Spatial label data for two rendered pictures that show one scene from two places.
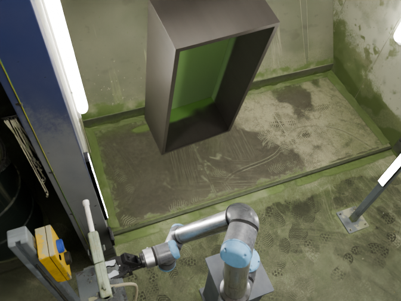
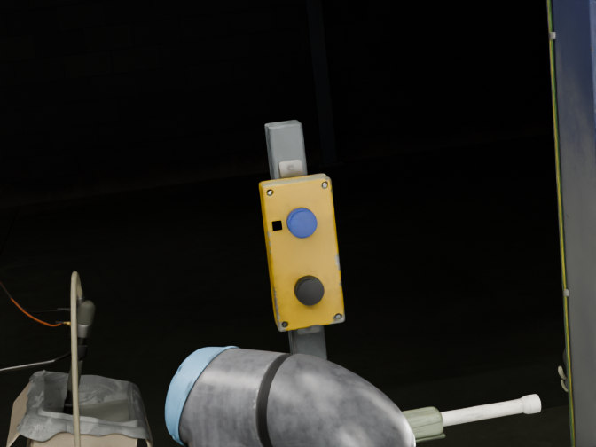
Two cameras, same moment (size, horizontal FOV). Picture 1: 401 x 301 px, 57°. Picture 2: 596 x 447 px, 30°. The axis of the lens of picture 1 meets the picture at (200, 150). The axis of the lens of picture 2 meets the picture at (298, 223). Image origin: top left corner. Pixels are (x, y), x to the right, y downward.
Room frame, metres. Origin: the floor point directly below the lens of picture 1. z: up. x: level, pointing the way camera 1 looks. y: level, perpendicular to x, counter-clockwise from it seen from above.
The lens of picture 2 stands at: (1.01, -1.30, 1.90)
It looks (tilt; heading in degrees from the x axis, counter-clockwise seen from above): 13 degrees down; 107
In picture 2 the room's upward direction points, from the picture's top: 6 degrees counter-clockwise
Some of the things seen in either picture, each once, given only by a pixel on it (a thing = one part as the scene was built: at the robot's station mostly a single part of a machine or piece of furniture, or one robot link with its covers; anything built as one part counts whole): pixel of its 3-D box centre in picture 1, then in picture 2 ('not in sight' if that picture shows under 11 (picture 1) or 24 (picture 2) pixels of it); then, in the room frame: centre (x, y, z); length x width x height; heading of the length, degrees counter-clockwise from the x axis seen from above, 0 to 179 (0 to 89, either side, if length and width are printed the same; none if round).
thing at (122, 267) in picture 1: (130, 264); not in sight; (0.57, 0.27, 1.06); 0.12 x 0.08 x 0.09; 116
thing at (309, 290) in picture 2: (67, 258); (309, 290); (0.47, 0.46, 1.36); 0.05 x 0.02 x 0.05; 25
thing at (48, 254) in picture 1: (54, 255); (301, 252); (0.46, 0.50, 1.42); 0.12 x 0.06 x 0.26; 25
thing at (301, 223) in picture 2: (59, 246); (301, 223); (0.47, 0.46, 1.48); 0.05 x 0.02 x 0.05; 25
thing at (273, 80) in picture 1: (218, 93); not in sight; (2.70, -0.13, 0.11); 2.70 x 0.02 x 0.13; 115
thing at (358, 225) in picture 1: (352, 219); not in sight; (1.49, -1.32, 0.01); 0.20 x 0.20 x 0.01; 25
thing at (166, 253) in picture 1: (165, 252); not in sight; (0.65, 0.12, 1.06); 0.12 x 0.09 x 0.10; 116
